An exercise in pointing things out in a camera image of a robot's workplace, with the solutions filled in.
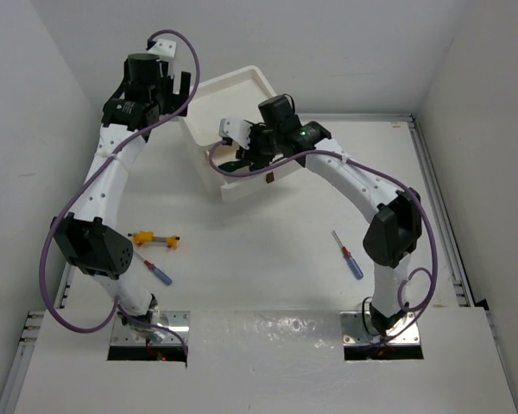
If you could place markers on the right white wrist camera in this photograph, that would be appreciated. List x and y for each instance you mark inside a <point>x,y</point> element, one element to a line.
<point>237,130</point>

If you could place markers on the red blue screwdriver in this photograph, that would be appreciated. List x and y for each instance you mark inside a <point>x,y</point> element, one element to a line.
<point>349,259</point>
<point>157,272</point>

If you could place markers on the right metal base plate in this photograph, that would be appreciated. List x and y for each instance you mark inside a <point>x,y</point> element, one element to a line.
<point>358,330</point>

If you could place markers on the right red blue screwdriver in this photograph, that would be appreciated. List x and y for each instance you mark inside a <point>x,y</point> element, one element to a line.
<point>349,259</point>

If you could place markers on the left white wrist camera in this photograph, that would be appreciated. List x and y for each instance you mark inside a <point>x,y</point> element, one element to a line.
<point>164,49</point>

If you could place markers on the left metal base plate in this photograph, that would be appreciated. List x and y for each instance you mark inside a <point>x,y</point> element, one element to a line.
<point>168,329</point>

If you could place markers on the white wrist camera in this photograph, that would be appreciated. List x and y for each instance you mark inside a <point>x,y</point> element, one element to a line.
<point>164,49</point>
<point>237,130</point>

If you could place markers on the yellow clamp tool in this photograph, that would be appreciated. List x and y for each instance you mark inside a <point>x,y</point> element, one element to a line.
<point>147,237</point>

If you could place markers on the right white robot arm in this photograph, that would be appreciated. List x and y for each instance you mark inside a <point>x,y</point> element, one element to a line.
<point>393,219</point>

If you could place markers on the white pull-out drawer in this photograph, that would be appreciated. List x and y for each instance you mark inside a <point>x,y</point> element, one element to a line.
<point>231,188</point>

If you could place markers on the long green screwdriver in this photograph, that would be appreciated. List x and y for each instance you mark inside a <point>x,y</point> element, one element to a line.
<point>233,166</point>

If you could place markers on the white front cover board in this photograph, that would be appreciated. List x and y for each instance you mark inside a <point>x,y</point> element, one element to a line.
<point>272,362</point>

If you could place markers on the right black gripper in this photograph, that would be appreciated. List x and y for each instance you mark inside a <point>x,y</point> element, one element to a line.
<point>251,154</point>

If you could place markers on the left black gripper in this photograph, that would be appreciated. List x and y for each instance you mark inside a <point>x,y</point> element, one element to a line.
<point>173,102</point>

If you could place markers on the white drawer cabinet box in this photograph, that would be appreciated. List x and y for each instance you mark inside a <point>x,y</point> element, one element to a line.
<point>235,94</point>

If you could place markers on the left red blue screwdriver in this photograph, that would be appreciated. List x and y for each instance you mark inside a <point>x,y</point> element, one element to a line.
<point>157,272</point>

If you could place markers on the metal base plate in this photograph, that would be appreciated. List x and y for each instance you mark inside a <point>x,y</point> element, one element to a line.
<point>168,329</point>
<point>358,330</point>

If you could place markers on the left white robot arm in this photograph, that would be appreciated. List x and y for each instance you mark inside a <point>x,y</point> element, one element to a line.
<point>86,233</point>

